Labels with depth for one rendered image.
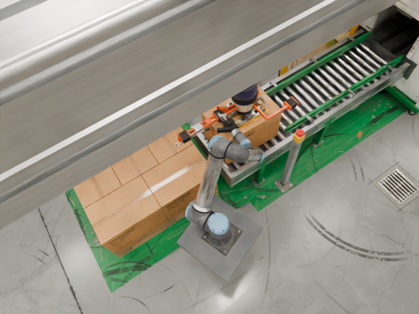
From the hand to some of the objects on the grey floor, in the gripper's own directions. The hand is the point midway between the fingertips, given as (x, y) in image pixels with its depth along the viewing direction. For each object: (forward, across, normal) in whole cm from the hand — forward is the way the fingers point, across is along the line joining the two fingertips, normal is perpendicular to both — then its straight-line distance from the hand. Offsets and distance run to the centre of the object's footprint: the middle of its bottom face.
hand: (218, 116), depth 274 cm
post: (-51, -108, -44) cm, 127 cm away
